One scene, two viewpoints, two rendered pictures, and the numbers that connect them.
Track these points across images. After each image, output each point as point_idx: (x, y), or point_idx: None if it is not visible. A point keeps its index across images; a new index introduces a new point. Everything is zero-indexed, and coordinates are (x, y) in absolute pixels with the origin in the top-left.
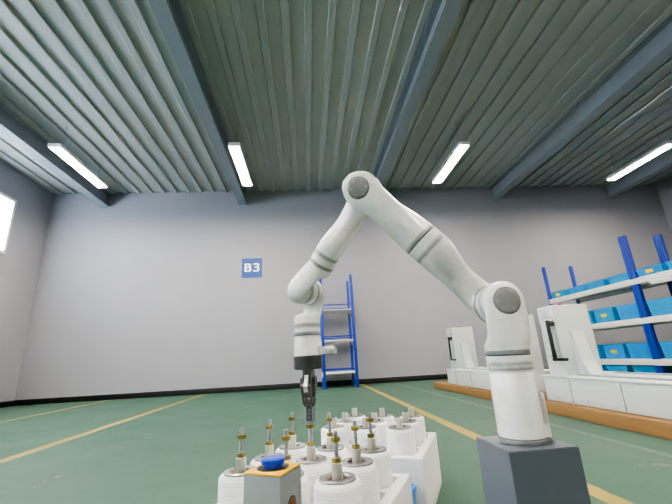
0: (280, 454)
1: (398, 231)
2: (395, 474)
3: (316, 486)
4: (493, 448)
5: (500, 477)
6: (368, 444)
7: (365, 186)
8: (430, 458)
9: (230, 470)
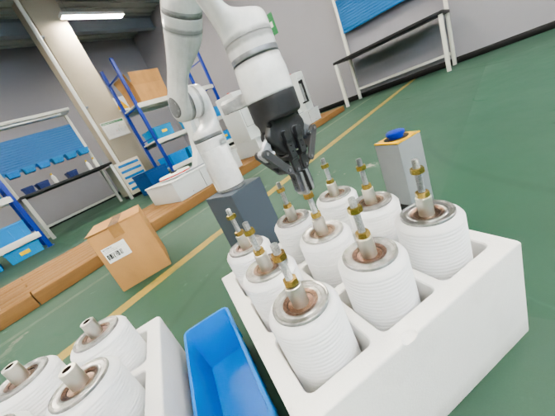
0: (347, 257)
1: None
2: (230, 281)
3: (355, 191)
4: (249, 186)
5: (257, 197)
6: (248, 238)
7: None
8: None
9: (444, 212)
